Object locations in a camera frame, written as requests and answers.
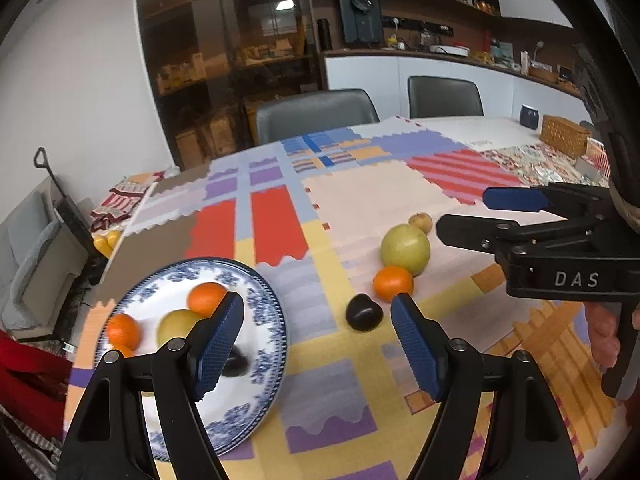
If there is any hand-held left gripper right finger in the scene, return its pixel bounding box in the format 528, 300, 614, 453
390, 292, 598, 480

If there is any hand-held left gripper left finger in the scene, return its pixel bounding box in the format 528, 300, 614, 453
56, 291, 246, 480

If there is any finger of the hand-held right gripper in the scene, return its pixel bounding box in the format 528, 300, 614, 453
483, 182, 621, 233
436, 213, 593, 262

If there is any dark purple plum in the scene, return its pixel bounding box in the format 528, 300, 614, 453
346, 294, 385, 333
221, 345, 251, 378

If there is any yellow-green pear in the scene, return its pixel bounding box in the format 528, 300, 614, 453
157, 309, 205, 347
380, 224, 431, 278

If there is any blue patterned white plate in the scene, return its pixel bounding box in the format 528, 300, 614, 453
94, 258, 289, 462

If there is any large orange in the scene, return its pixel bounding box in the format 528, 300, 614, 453
372, 266, 415, 302
187, 282, 228, 317

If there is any person's right hand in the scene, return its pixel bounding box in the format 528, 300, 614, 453
584, 303, 640, 368

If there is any floral patterned tablecloth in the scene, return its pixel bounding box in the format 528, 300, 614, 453
480, 142, 608, 188

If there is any small grey box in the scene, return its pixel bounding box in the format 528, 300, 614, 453
575, 157, 603, 183

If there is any wicker basket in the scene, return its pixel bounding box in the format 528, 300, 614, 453
539, 115, 592, 159

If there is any pink plastic basket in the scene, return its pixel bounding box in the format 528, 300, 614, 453
585, 137, 612, 181

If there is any colourful patchwork tablecloth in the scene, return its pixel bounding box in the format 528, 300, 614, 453
65, 116, 631, 480

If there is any yellow plastic stool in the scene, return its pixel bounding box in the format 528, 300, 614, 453
93, 230, 122, 257

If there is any folded red patterned cloth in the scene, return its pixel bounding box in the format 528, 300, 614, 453
90, 172, 166, 233

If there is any grey sofa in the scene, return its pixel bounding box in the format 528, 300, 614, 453
0, 180, 91, 333

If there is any black upright vacuum cleaner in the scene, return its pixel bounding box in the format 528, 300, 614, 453
33, 147, 108, 286

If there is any striped cloth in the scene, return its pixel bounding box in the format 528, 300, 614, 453
0, 405, 63, 476

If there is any black water dispenser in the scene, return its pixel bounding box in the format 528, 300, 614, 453
337, 0, 383, 44

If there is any dark glass cabinet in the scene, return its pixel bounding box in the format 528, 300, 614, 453
132, 0, 326, 171

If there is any black braided cable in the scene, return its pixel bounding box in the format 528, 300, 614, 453
520, 0, 640, 233

